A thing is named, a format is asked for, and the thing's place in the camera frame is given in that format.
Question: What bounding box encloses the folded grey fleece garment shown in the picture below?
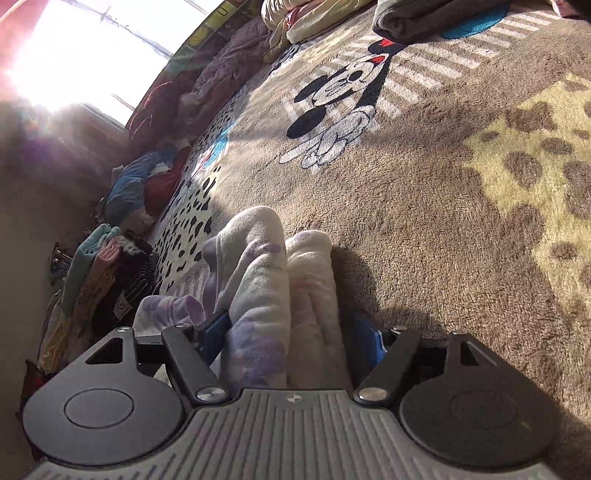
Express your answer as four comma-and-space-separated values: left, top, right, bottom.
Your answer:
372, 0, 509, 45

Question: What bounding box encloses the stack of folded clothes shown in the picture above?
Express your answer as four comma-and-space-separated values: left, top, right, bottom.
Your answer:
37, 223, 157, 374

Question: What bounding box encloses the colourful alphabet foam mat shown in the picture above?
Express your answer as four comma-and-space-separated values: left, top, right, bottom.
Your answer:
156, 0, 263, 85

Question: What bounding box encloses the blue and red clothes heap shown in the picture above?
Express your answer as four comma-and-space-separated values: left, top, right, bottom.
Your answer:
95, 142, 190, 235

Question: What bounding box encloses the pink purple crumpled blanket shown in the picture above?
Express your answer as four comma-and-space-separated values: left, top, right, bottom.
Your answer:
175, 17, 270, 141

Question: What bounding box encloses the white floral fleece garment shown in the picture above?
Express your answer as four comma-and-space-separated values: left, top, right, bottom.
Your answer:
132, 206, 353, 394

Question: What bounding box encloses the Mickey Mouse patterned blanket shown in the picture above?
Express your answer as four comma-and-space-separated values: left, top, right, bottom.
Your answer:
152, 1, 590, 479

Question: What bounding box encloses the bright window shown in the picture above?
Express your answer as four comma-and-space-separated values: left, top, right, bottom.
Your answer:
1, 1, 219, 125

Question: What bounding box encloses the cream yellow quilt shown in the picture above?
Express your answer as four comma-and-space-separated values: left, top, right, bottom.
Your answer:
260, 0, 372, 64

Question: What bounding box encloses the dark red dotted pillow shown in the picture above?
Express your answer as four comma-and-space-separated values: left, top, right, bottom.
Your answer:
127, 81, 182, 148

